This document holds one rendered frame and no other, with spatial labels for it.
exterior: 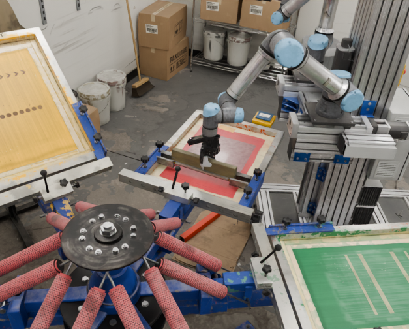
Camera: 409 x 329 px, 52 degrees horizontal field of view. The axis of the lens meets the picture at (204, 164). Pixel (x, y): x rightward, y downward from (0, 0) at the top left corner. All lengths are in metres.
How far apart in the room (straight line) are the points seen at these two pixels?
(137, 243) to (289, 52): 1.03
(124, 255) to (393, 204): 2.63
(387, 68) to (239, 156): 0.91
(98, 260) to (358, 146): 1.46
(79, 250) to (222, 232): 1.99
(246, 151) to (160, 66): 3.14
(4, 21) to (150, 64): 2.28
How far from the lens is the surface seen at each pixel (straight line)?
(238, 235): 3.26
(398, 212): 3.58
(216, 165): 2.14
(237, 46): 5.48
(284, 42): 1.90
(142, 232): 1.43
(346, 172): 2.80
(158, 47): 5.33
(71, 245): 1.42
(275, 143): 2.51
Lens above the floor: 2.32
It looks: 36 degrees down
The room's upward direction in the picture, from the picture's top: 4 degrees clockwise
